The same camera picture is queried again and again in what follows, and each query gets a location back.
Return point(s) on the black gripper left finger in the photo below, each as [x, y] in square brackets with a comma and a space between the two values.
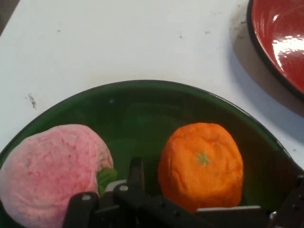
[136, 180]

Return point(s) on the pink toy peach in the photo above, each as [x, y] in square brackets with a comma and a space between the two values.
[47, 166]

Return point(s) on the dark green round plate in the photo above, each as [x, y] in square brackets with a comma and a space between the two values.
[142, 118]

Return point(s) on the red round plate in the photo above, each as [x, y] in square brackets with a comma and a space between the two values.
[282, 42]

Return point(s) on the orange toy mandarin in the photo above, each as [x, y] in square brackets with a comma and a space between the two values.
[202, 164]

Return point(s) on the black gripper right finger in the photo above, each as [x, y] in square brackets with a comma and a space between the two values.
[291, 206]

